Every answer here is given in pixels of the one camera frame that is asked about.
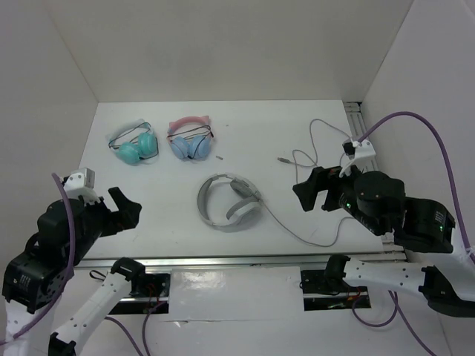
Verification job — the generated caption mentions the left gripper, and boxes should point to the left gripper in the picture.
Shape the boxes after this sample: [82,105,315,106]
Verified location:
[68,185,142,263]

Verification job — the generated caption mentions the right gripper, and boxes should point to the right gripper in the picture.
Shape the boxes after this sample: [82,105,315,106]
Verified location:
[289,156,381,234]

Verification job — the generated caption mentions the grey headphone cable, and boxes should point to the grey headphone cable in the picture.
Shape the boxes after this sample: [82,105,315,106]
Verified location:
[255,119,359,248]

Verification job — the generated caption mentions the white grey headphones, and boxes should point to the white grey headphones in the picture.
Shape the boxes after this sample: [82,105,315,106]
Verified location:
[196,173,262,233]

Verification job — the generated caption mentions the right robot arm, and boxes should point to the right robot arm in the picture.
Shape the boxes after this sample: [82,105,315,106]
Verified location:
[292,166,474,318]

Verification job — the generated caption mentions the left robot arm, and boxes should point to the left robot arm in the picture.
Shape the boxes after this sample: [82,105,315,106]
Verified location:
[1,188,147,355]

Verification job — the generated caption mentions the teal headphones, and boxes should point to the teal headphones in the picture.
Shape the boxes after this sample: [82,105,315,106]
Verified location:
[106,119,159,165]

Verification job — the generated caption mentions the pink blue headphones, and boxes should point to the pink blue headphones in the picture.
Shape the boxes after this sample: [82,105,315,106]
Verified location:
[166,116,214,160]

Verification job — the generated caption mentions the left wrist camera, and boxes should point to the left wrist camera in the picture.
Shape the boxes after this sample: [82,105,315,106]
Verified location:
[63,168,95,193]

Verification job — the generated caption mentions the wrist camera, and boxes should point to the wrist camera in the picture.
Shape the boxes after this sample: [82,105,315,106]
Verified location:
[339,139,376,178]
[63,168,95,193]

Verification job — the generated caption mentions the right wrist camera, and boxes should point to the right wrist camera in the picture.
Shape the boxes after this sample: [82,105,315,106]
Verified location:
[339,139,376,178]

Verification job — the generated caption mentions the left base plate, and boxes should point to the left base plate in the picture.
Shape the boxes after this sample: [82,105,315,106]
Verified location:
[109,273,171,315]

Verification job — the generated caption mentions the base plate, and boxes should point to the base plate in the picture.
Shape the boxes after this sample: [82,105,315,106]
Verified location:
[109,273,171,315]
[299,270,371,312]

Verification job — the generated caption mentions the aluminium front rail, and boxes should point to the aluminium front rail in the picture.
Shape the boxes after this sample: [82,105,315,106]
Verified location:
[73,254,409,268]

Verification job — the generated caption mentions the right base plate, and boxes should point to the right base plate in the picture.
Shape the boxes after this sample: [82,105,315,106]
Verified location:
[299,270,371,312]

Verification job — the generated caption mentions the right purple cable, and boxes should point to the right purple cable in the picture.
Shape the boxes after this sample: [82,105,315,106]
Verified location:
[350,111,475,356]

